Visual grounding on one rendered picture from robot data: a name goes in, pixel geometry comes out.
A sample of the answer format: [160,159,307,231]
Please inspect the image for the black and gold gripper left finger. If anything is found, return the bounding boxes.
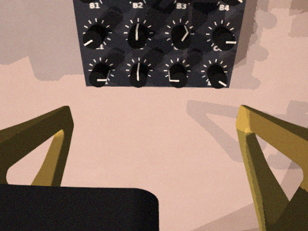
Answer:
[0,106,74,187]

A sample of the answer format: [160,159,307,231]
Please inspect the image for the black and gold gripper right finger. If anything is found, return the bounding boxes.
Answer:
[235,105,308,231]

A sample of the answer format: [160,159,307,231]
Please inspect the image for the black knob box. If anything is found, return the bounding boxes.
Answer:
[73,0,246,89]

